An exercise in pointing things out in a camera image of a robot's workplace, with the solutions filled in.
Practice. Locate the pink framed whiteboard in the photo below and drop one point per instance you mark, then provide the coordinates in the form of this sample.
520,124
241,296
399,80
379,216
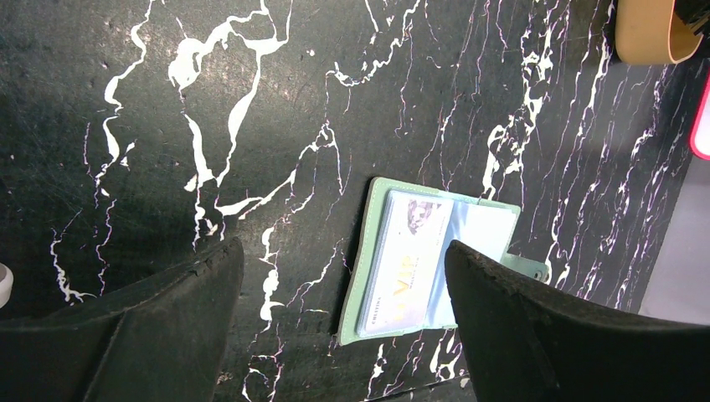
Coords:
699,135

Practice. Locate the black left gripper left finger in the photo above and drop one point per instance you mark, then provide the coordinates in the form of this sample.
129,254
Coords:
159,339

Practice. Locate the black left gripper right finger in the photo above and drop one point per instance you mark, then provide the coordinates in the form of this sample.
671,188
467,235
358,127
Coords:
526,341

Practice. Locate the mint green card holder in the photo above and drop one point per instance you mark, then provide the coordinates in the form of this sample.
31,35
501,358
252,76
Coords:
484,225

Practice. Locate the tan oval tray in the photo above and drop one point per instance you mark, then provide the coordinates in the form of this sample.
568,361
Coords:
648,32

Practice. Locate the white VIP credit card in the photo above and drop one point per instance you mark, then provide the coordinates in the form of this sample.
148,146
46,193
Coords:
405,262

